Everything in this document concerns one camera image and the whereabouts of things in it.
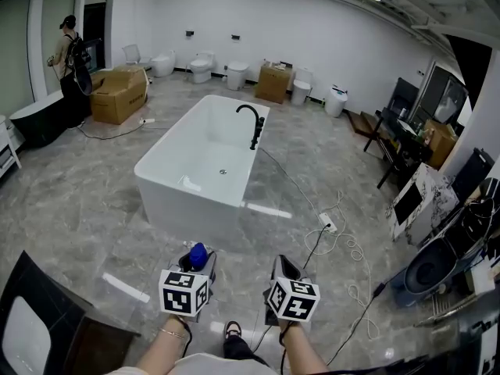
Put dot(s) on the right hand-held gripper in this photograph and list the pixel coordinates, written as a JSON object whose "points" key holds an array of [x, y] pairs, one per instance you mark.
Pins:
{"points": [[293, 299]]}

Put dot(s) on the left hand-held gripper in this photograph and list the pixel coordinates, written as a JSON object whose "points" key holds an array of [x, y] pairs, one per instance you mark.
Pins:
{"points": [[180, 295]]}

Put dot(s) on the white bathtub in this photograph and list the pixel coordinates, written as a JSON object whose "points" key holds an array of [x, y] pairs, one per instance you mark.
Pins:
{"points": [[187, 201]]}

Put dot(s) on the person's left forearm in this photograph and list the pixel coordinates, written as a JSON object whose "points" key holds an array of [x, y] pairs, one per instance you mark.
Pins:
{"points": [[164, 350]]}

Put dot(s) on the person's right forearm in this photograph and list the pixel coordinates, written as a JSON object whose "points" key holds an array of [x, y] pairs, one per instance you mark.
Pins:
{"points": [[298, 346]]}

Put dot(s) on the black bathtub faucet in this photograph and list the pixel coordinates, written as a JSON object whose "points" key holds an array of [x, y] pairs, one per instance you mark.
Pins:
{"points": [[256, 131]]}

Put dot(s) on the black freestanding bathtub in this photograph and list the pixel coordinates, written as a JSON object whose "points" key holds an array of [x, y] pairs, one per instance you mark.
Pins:
{"points": [[43, 121]]}

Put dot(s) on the person's sandal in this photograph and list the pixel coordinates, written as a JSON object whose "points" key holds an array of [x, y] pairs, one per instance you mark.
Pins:
{"points": [[233, 328]]}

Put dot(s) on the person's black-trousered leg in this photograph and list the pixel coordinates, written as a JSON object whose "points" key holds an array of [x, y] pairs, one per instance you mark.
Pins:
{"points": [[238, 350]]}

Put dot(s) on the person's light shirt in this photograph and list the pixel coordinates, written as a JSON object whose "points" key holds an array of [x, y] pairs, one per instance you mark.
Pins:
{"points": [[218, 365]]}

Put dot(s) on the black toilet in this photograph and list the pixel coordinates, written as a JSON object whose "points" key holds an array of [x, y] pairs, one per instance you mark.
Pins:
{"points": [[429, 268]]}

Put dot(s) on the small white power strip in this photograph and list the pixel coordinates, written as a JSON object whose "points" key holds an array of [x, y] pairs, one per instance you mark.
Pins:
{"points": [[147, 120]]}

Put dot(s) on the marble-patterned cabinet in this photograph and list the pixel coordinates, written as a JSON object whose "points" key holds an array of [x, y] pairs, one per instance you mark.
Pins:
{"points": [[429, 205]]}

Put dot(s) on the black vanity with white basin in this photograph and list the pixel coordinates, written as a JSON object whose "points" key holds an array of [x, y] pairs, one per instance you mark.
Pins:
{"points": [[54, 318]]}

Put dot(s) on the black vanity table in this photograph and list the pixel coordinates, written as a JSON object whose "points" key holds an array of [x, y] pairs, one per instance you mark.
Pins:
{"points": [[394, 147]]}

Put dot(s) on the chrome towel rack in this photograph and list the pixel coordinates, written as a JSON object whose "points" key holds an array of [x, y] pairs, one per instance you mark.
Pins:
{"points": [[445, 309]]}

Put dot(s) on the white smart toilet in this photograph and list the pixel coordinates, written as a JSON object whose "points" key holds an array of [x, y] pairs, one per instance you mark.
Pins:
{"points": [[336, 102]]}

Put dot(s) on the tall narrow white toilet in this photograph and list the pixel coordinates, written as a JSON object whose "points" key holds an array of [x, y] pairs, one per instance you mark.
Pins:
{"points": [[301, 88]]}

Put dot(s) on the upright cardboard box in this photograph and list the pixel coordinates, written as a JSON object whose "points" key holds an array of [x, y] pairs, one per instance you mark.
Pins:
{"points": [[272, 84]]}

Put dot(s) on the large open cardboard box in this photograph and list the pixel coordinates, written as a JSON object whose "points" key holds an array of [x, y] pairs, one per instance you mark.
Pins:
{"points": [[117, 96]]}

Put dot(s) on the white cylindrical toilet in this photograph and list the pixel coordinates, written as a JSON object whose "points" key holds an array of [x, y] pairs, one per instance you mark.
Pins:
{"points": [[237, 74]]}

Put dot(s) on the white toilet with tank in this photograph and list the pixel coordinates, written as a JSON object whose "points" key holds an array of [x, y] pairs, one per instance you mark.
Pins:
{"points": [[202, 68]]}

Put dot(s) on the brown cardboard box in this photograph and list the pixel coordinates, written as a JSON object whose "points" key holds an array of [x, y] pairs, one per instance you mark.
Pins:
{"points": [[442, 143]]}

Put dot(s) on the round white toilet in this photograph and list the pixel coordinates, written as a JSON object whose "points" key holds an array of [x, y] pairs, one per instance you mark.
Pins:
{"points": [[163, 64]]}

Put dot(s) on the white mesh chair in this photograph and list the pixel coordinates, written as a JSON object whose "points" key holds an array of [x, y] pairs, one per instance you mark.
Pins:
{"points": [[133, 55]]}

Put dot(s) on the framed glass mirror cabinet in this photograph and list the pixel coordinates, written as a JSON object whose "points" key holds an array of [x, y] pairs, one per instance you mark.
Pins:
{"points": [[445, 96]]}

